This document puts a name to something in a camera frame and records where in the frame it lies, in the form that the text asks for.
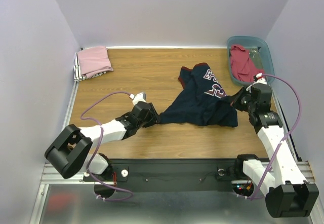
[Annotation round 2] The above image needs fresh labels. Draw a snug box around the navy jersey tank top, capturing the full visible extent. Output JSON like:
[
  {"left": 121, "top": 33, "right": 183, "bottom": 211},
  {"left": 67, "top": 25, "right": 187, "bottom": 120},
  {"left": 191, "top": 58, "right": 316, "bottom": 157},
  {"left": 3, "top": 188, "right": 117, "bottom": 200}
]
[{"left": 160, "top": 63, "right": 238, "bottom": 128}]

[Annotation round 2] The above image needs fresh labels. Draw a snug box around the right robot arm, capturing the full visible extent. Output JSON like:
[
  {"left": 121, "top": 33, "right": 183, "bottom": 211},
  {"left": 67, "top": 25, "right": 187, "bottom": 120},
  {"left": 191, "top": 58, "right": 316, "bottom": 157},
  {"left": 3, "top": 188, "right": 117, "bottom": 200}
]
[{"left": 230, "top": 83, "right": 319, "bottom": 218}]

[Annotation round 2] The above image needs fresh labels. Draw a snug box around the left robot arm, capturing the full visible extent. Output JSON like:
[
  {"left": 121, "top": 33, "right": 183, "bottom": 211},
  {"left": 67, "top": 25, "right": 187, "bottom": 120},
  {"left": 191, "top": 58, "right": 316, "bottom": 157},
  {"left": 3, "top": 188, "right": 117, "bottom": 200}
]
[{"left": 45, "top": 101, "right": 160, "bottom": 180}]

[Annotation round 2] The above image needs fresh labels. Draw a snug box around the red tank top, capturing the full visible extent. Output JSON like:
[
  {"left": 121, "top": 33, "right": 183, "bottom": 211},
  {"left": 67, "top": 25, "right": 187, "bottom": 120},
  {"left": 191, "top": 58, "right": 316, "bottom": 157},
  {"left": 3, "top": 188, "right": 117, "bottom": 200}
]
[{"left": 230, "top": 44, "right": 264, "bottom": 83}]

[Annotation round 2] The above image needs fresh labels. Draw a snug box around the pink folded tank top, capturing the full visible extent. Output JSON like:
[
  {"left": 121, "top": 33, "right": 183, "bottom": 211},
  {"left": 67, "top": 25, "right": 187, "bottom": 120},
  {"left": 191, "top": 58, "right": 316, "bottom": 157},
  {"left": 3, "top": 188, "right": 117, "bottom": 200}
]
[{"left": 76, "top": 46, "right": 114, "bottom": 77}]

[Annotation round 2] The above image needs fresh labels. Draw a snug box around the striped folded tank top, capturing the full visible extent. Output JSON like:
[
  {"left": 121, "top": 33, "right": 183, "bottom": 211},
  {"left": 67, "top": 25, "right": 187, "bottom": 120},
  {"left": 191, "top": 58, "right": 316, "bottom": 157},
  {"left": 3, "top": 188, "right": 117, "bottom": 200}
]
[{"left": 73, "top": 55, "right": 107, "bottom": 82}]

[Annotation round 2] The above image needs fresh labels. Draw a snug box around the teal plastic bin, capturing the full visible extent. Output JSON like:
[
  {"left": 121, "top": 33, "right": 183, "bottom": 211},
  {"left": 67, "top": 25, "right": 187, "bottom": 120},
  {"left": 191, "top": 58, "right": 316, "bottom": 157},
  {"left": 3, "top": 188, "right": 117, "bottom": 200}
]
[{"left": 226, "top": 36, "right": 274, "bottom": 86}]

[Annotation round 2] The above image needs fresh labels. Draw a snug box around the green garment in bin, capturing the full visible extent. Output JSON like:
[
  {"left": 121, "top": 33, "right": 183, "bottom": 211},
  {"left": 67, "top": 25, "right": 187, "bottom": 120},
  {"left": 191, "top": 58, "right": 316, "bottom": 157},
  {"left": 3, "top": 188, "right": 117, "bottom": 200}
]
[{"left": 249, "top": 47, "right": 263, "bottom": 69}]

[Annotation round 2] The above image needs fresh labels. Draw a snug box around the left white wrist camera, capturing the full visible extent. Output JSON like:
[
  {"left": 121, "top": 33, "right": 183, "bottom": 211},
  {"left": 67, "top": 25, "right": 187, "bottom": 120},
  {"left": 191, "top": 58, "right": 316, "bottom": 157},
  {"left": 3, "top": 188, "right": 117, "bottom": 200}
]
[{"left": 129, "top": 92, "right": 146, "bottom": 105}]

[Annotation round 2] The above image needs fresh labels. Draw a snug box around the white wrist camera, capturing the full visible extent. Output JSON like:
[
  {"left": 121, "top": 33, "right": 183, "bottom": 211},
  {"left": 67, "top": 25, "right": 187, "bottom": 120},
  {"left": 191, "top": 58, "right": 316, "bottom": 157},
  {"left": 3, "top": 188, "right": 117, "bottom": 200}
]
[
  {"left": 129, "top": 92, "right": 146, "bottom": 105},
  {"left": 250, "top": 73, "right": 267, "bottom": 89}
]

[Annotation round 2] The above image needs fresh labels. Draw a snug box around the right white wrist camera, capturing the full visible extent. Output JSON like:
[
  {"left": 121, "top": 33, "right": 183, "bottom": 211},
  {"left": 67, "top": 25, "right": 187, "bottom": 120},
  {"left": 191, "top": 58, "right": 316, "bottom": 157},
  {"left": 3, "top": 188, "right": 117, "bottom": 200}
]
[{"left": 250, "top": 73, "right": 267, "bottom": 89}]

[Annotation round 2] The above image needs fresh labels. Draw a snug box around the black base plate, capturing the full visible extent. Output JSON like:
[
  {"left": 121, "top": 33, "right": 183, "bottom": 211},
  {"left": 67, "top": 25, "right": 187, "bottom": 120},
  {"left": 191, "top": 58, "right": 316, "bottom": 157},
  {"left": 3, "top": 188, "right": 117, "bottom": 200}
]
[{"left": 97, "top": 159, "right": 251, "bottom": 192}]

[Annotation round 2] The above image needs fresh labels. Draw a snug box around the aluminium frame rail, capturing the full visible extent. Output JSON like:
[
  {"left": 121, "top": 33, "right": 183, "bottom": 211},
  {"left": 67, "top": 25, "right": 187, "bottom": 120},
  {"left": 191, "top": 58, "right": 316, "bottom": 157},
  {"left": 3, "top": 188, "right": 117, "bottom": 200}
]
[{"left": 40, "top": 162, "right": 315, "bottom": 184}]

